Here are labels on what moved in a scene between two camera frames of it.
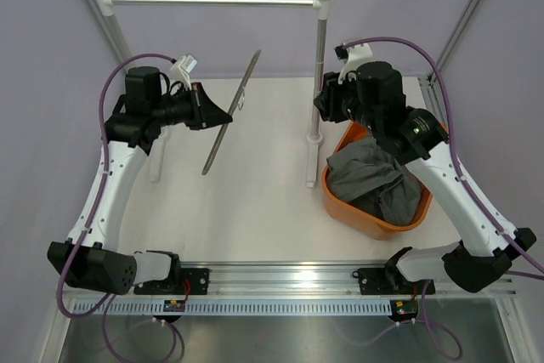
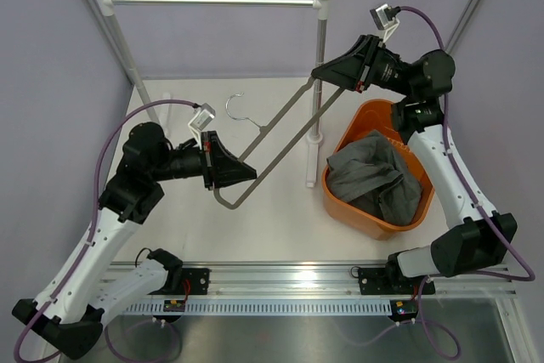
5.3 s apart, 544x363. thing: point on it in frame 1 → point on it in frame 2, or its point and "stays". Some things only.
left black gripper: [204, 112] → [218, 165]
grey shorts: [374, 186] stays
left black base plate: [184, 281] stays
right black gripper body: [341, 101] → [379, 70]
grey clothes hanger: [238, 102] → [264, 130]
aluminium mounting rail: [317, 280] stays
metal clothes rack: [320, 2] stays
